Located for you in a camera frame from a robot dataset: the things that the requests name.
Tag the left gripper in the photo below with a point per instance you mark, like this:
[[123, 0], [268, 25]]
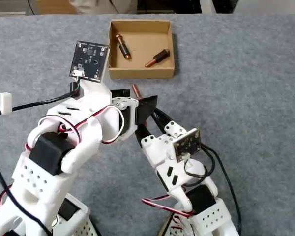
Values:
[[93, 103]]

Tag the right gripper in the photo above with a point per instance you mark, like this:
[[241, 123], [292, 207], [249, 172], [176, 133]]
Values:
[[162, 155]]

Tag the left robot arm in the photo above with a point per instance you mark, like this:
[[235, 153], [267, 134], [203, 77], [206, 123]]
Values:
[[37, 179]]

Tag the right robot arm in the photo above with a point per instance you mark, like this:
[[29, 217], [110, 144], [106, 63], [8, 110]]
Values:
[[211, 216]]

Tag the open cardboard box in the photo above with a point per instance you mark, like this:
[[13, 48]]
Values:
[[140, 71]]

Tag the copper bolt with black sleeve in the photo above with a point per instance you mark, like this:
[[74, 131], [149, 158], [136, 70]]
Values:
[[124, 48], [159, 56]]

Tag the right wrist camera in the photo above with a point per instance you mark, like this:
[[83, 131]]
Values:
[[188, 145]]

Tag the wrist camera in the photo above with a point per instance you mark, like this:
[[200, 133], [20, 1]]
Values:
[[188, 145], [88, 60]]

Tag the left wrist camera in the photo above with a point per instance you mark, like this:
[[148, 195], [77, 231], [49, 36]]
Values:
[[88, 60]]

